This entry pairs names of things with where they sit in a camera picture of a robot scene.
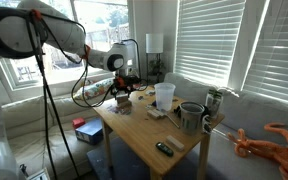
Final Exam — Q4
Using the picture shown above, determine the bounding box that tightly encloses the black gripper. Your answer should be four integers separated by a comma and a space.
115, 75, 141, 94

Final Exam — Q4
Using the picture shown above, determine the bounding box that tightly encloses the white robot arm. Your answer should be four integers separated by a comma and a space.
0, 0, 132, 180

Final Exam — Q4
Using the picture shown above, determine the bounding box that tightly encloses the pair of wooden blocks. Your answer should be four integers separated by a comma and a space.
147, 109, 165, 119

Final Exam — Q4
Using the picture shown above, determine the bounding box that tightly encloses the lone wooden block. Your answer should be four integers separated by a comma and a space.
166, 135, 184, 151

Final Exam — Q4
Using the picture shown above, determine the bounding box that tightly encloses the floral pillow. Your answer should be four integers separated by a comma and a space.
73, 78, 113, 100

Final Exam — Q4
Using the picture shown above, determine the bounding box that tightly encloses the clear plastic cup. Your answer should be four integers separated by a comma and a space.
154, 83, 176, 111

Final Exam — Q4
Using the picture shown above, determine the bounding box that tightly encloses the white floor lamp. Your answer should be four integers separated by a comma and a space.
146, 33, 164, 83

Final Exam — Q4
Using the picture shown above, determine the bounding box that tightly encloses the wooden table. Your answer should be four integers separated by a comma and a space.
91, 85, 226, 180

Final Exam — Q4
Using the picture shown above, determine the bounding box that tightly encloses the blue box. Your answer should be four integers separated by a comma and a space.
75, 118, 103, 145

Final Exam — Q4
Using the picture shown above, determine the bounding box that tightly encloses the red box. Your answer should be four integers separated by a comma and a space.
72, 117, 86, 129

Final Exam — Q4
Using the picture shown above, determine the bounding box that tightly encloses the black remote control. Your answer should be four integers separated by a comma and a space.
156, 142, 174, 157

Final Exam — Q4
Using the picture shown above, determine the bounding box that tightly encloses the grey measuring cup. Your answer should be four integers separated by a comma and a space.
180, 102, 205, 135

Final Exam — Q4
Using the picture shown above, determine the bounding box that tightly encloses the cream sofa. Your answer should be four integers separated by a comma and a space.
2, 95, 102, 180

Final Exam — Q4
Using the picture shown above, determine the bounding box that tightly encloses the grey sofa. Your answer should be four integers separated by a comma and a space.
163, 72, 288, 180

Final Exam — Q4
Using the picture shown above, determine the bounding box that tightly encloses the orange octopus plush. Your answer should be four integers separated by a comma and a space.
227, 122, 288, 180

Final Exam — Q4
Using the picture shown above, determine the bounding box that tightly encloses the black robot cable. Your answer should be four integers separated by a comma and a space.
27, 9, 82, 180

